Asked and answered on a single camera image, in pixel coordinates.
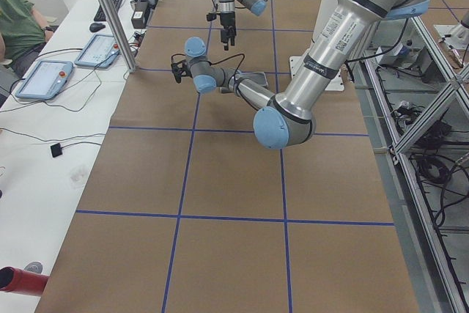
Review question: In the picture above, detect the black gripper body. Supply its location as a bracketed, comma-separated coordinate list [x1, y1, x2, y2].
[220, 12, 236, 38]

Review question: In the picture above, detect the pink and grey towel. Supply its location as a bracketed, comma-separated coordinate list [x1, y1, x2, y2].
[219, 72, 268, 94]

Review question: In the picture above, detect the black power adapter box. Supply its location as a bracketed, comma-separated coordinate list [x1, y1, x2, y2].
[131, 1, 151, 29]

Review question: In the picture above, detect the black keyboard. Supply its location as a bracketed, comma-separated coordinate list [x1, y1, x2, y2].
[93, 0, 127, 23]

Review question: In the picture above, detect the far teach pendant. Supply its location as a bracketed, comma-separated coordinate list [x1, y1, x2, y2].
[74, 33, 119, 69]

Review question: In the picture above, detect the teach pendant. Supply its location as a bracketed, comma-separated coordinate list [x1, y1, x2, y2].
[15, 60, 74, 100]
[74, 33, 119, 69]

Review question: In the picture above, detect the black computer mouse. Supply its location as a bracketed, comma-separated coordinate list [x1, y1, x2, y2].
[89, 22, 106, 33]

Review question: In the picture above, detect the near teach pendant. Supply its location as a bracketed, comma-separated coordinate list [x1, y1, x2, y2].
[15, 60, 74, 100]

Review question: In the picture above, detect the small black square puck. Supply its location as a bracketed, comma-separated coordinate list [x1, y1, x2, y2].
[50, 143, 63, 158]

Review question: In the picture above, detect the person in green shirt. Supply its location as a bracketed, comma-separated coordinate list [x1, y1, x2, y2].
[0, 0, 54, 78]

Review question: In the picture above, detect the red cylinder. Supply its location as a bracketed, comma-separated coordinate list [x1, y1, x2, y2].
[1, 267, 49, 297]

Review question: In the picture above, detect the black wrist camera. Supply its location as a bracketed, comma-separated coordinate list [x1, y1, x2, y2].
[171, 59, 191, 84]
[206, 12, 218, 22]

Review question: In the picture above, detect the white pedestal column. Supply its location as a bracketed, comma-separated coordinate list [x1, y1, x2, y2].
[290, 0, 345, 94]

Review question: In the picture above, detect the aluminium frame post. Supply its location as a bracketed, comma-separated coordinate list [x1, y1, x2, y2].
[98, 0, 136, 73]

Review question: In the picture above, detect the floor cable bundle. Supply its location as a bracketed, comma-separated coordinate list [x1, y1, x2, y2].
[388, 100, 469, 240]

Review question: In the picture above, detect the aluminium side frame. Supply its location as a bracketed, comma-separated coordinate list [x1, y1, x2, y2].
[351, 0, 468, 312]

